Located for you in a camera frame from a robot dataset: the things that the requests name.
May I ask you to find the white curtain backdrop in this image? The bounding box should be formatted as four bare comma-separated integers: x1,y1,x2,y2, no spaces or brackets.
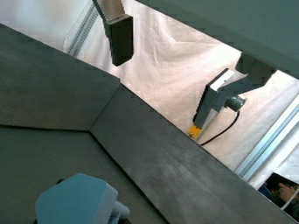
0,0,299,191

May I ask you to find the person in background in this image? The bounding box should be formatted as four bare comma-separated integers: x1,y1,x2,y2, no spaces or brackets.
258,173,299,222

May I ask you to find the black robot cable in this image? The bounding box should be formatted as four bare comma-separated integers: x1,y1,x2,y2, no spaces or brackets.
201,109,241,147

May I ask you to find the aluminium frame profile left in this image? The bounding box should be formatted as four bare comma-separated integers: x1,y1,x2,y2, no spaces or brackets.
69,3,99,57

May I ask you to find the aluminium frame profile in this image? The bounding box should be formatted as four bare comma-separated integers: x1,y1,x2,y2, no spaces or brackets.
235,95,299,181
69,3,99,57

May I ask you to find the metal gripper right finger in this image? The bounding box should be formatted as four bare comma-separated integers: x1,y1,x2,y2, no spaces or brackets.
193,53,277,129

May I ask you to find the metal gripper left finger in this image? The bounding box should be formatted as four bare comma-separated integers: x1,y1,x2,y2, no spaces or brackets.
93,0,135,66

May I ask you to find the aluminium frame profile right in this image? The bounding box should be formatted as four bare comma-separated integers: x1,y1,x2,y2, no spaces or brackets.
235,95,299,181

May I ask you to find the blue three prong object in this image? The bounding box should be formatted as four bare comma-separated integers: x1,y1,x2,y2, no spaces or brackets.
35,173,130,224

